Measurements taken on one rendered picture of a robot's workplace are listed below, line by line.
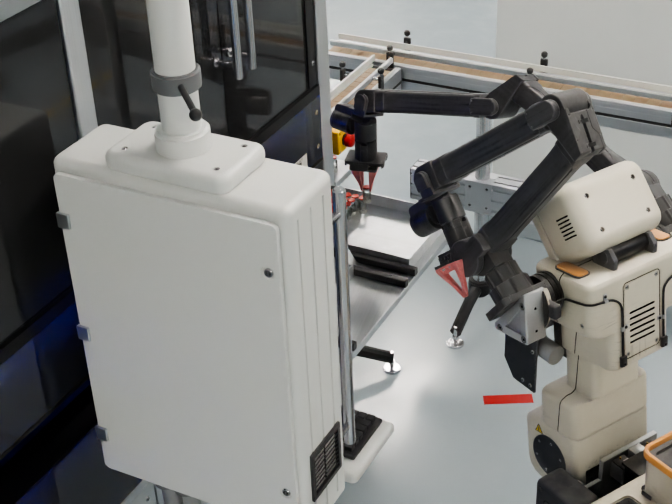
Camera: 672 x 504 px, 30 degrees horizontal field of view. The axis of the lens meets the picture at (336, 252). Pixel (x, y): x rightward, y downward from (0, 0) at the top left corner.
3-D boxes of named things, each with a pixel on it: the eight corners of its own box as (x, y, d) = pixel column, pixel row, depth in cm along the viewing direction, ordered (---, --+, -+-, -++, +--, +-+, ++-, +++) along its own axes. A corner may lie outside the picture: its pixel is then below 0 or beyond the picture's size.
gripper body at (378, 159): (349, 155, 327) (349, 130, 323) (388, 158, 325) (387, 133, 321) (344, 167, 321) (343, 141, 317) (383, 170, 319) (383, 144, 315)
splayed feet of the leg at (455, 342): (441, 346, 433) (441, 313, 425) (493, 273, 470) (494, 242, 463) (462, 352, 430) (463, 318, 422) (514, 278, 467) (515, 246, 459)
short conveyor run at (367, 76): (306, 189, 358) (304, 139, 350) (260, 178, 365) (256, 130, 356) (406, 94, 409) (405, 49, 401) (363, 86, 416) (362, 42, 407)
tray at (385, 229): (291, 241, 327) (290, 230, 325) (337, 196, 346) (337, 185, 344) (409, 271, 313) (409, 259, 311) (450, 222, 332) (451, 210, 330)
